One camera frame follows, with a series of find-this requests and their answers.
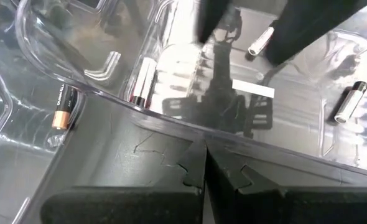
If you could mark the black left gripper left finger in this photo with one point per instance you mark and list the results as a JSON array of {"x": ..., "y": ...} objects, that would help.
[{"x": 124, "y": 205}]

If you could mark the small copper-top AAA battery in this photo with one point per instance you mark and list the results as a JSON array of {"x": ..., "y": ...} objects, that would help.
[{"x": 62, "y": 109}]

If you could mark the white rectangular sticker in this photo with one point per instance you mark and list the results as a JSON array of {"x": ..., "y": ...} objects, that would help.
[{"x": 253, "y": 88}]

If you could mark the clear plastic bin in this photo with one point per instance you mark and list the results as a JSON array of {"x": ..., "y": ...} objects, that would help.
[
  {"x": 295, "y": 124},
  {"x": 3, "y": 186}
]

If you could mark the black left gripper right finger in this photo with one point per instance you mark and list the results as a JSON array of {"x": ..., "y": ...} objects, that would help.
[{"x": 280, "y": 207}]

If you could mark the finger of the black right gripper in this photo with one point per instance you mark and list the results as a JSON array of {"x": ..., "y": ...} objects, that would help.
[
  {"x": 213, "y": 18},
  {"x": 304, "y": 28}
]

